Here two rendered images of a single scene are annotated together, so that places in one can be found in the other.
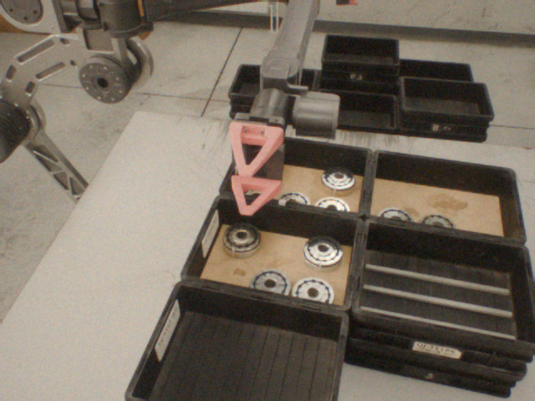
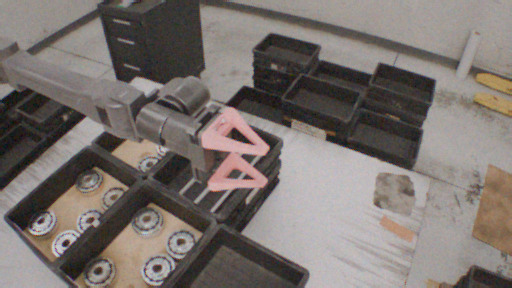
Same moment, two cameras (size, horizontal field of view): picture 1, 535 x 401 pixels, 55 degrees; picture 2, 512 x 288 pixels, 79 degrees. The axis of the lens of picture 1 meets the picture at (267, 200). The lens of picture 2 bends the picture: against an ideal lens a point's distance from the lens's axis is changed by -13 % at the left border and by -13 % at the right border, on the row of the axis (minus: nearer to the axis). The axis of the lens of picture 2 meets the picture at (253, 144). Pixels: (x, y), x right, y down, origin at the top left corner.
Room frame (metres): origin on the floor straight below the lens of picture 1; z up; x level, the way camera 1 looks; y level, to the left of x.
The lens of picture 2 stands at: (0.37, 0.33, 1.81)
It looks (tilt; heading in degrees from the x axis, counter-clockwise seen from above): 45 degrees down; 289
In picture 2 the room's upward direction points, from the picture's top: straight up
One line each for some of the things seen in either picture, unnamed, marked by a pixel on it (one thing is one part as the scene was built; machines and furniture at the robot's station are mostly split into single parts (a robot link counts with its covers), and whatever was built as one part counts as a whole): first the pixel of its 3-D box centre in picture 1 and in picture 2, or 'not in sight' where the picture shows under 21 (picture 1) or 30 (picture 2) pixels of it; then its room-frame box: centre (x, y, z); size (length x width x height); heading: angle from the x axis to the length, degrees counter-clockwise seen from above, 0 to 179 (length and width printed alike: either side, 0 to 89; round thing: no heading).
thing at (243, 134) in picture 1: (252, 159); (235, 146); (0.50, 0.02, 1.47); 0.09 x 0.07 x 0.07; 170
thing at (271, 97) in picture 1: (274, 114); (162, 123); (0.63, -0.01, 1.45); 0.07 x 0.07 x 0.06; 80
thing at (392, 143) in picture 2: not in sight; (379, 153); (0.12, -1.26, 0.31); 0.40 x 0.30 x 0.34; 171
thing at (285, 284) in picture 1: (270, 285); (158, 269); (0.77, -0.01, 0.86); 0.10 x 0.10 x 0.01
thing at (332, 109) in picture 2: not in sight; (318, 125); (0.51, -1.33, 0.37); 0.40 x 0.30 x 0.45; 170
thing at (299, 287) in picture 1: (313, 294); (181, 243); (0.75, -0.11, 0.86); 0.10 x 0.10 x 0.01
